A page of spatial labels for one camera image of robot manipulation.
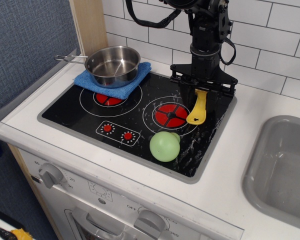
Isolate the grey oven knob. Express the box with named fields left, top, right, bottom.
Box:
left=38, top=163, right=64, bottom=189
left=133, top=210, right=166, bottom=240

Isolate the white toy oven front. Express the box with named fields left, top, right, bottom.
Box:
left=17, top=148, right=216, bottom=240

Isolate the yellow object bottom left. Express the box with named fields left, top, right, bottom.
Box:
left=10, top=228, right=33, bottom=240

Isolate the yellow dish brush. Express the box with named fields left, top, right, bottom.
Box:
left=186, top=89, right=208, bottom=126

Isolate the grey right oven knob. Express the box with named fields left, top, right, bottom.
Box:
left=133, top=210, right=166, bottom=240

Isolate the wooden side post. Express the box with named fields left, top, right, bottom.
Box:
left=69, top=0, right=109, bottom=56

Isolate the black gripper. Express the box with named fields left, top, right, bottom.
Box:
left=170, top=53, right=238, bottom=112

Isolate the green toy pear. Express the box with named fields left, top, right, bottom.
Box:
left=149, top=131, right=181, bottom=163

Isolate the blue folded cloth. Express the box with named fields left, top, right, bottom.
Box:
left=74, top=62, right=152, bottom=100

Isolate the black toy stovetop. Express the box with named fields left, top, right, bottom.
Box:
left=38, top=73, right=237, bottom=184

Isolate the stainless steel pot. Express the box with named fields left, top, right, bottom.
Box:
left=53, top=45, right=142, bottom=89

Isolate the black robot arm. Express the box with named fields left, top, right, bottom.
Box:
left=167, top=0, right=238, bottom=113

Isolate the grey left oven knob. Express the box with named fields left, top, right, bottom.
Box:
left=38, top=163, right=64, bottom=189

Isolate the grey sink basin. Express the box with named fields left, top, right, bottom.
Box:
left=242, top=115, right=300, bottom=229

